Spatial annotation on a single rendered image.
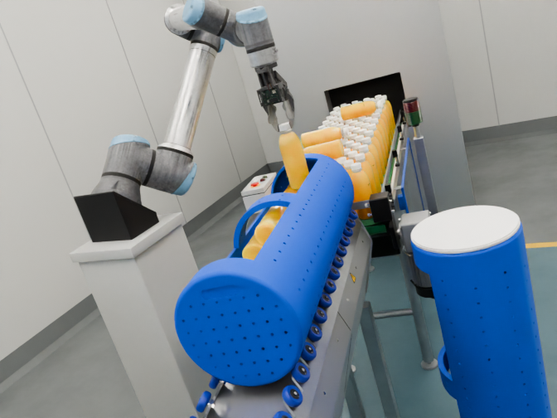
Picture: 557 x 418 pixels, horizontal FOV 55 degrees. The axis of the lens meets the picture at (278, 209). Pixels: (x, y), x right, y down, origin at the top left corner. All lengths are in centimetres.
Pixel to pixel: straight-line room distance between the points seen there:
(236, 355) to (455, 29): 505
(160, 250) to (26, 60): 275
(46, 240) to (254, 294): 336
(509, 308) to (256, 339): 67
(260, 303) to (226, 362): 18
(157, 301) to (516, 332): 121
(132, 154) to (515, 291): 140
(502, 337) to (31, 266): 343
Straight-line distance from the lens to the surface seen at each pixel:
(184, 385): 220
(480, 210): 159
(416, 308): 255
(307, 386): 122
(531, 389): 166
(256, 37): 166
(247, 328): 114
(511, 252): 144
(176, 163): 215
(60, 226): 444
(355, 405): 232
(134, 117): 516
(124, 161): 211
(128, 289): 207
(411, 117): 221
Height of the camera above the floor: 164
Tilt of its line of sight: 17 degrees down
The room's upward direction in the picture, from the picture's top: 17 degrees counter-clockwise
